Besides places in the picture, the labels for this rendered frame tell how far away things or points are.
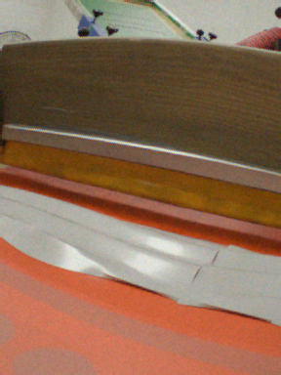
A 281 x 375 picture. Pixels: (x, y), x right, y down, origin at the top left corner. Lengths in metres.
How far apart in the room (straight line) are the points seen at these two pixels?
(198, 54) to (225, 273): 0.12
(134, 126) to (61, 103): 0.06
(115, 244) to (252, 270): 0.06
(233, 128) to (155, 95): 0.05
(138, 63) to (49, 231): 0.11
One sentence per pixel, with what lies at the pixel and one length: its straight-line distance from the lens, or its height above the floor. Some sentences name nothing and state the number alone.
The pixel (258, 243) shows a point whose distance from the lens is 0.23.
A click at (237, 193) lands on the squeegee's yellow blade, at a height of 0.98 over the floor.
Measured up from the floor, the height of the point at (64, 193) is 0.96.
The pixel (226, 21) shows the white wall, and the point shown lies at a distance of 4.65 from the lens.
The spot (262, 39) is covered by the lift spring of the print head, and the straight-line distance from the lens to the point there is 0.93.
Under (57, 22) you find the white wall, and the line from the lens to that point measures 5.82.
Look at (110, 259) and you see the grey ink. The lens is 0.17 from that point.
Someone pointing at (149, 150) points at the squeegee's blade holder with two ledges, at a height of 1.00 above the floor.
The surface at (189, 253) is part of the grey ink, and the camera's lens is 0.18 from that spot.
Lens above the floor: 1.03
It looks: 13 degrees down
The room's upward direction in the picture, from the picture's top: 6 degrees clockwise
